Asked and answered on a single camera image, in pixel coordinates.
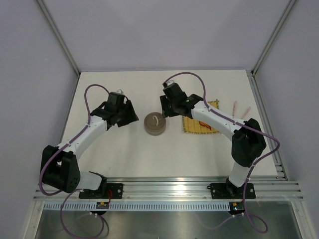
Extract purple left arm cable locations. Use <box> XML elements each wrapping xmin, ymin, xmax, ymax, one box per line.
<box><xmin>39</xmin><ymin>84</ymin><xmax>110</xmax><ymax>237</ymax></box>

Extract right aluminium frame post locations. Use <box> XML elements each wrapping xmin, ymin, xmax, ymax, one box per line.
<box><xmin>251</xmin><ymin>0</ymin><xmax>298</xmax><ymax>77</ymax></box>

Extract metal tongs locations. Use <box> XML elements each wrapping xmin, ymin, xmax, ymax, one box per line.
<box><xmin>232</xmin><ymin>101</ymin><xmax>251</xmax><ymax>119</ymax></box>

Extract aluminium mounting rail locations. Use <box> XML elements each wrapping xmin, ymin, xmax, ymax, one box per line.
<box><xmin>33</xmin><ymin>176</ymin><xmax>305</xmax><ymax>200</ymax></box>

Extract round metal lunch box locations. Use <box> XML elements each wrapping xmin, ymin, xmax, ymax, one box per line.
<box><xmin>144</xmin><ymin>126</ymin><xmax>166</xmax><ymax>136</ymax></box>

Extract yellow bamboo mat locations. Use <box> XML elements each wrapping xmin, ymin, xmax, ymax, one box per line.
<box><xmin>181</xmin><ymin>99</ymin><xmax>222</xmax><ymax>135</ymax></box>

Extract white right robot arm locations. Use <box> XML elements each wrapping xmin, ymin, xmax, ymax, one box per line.
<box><xmin>160</xmin><ymin>94</ymin><xmax>266</xmax><ymax>198</ymax></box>

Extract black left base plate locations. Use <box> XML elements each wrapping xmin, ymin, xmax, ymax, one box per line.
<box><xmin>79</xmin><ymin>182</ymin><xmax>124</xmax><ymax>199</ymax></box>

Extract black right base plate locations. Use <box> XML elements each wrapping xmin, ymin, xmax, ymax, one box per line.
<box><xmin>207</xmin><ymin>183</ymin><xmax>256</xmax><ymax>200</ymax></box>

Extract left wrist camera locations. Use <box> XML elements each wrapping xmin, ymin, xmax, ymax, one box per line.
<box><xmin>107</xmin><ymin>91</ymin><xmax>126</xmax><ymax>107</ymax></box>

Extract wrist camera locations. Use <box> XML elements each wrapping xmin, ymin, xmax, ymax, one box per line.
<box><xmin>162</xmin><ymin>81</ymin><xmax>187</xmax><ymax>101</ymax></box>
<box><xmin>107</xmin><ymin>91</ymin><xmax>126</xmax><ymax>107</ymax></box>

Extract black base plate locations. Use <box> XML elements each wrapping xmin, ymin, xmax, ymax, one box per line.
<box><xmin>79</xmin><ymin>182</ymin><xmax>124</xmax><ymax>199</ymax></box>
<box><xmin>207</xmin><ymin>183</ymin><xmax>256</xmax><ymax>200</ymax></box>

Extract round brown lunch box lid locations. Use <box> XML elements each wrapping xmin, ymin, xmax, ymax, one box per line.
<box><xmin>144</xmin><ymin>112</ymin><xmax>166</xmax><ymax>127</ymax></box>

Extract left aluminium frame post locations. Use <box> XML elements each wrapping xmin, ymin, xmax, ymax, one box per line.
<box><xmin>34</xmin><ymin>0</ymin><xmax>81</xmax><ymax>79</ymax></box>

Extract white slotted cable duct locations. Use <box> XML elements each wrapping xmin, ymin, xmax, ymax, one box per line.
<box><xmin>43</xmin><ymin>201</ymin><xmax>231</xmax><ymax>212</ymax></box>

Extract aluminium frame post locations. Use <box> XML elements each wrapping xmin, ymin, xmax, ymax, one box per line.
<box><xmin>251</xmin><ymin>0</ymin><xmax>298</xmax><ymax>77</ymax></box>
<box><xmin>34</xmin><ymin>0</ymin><xmax>81</xmax><ymax>79</ymax></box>

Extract orange pumpkin slice toy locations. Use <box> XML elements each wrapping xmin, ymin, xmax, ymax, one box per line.
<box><xmin>199</xmin><ymin>121</ymin><xmax>211</xmax><ymax>130</ymax></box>

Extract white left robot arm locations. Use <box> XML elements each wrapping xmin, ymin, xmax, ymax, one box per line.
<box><xmin>39</xmin><ymin>100</ymin><xmax>139</xmax><ymax>198</ymax></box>

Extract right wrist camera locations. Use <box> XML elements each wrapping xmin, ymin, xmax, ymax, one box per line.
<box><xmin>162</xmin><ymin>81</ymin><xmax>187</xmax><ymax>101</ymax></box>

